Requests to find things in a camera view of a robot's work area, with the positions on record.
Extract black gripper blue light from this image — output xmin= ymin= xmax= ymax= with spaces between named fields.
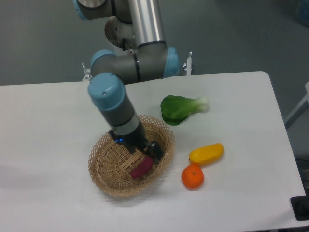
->
xmin=108 ymin=122 xmax=164 ymax=164

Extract purple sweet potato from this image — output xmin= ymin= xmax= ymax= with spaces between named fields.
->
xmin=130 ymin=156 xmax=154 ymax=179

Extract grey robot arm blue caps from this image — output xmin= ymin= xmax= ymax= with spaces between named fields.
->
xmin=74 ymin=0 xmax=180 ymax=162

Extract woven wicker basket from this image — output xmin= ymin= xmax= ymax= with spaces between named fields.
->
xmin=88 ymin=115 xmax=175 ymax=197

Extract green bok choy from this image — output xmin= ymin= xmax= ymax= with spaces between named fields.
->
xmin=160 ymin=95 xmax=209 ymax=126

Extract yellow mango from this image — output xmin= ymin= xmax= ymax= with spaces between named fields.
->
xmin=189 ymin=143 xmax=224 ymax=166

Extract orange tangerine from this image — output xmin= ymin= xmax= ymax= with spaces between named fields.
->
xmin=181 ymin=164 xmax=204 ymax=190

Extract black device at table edge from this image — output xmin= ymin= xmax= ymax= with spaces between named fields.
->
xmin=290 ymin=196 xmax=309 ymax=221

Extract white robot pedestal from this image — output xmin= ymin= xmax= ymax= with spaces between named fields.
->
xmin=104 ymin=16 xmax=138 ymax=56

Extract white frame at right edge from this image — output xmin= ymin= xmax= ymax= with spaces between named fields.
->
xmin=284 ymin=82 xmax=309 ymax=130

